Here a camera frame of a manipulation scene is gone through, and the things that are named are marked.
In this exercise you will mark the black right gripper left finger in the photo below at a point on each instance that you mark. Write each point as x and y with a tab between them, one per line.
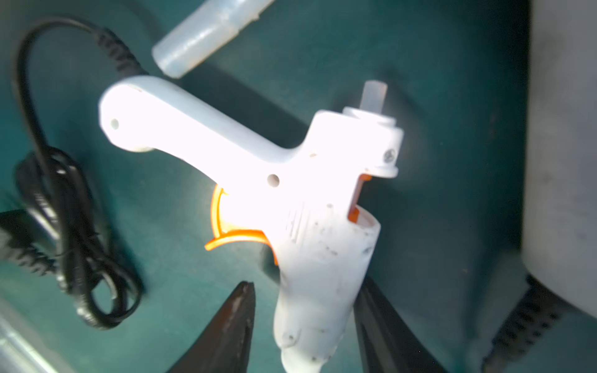
224	345

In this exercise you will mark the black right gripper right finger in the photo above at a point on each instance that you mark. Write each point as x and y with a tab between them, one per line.
386	343

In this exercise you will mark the white glue gun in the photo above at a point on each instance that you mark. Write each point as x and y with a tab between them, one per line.
304	201
559	214

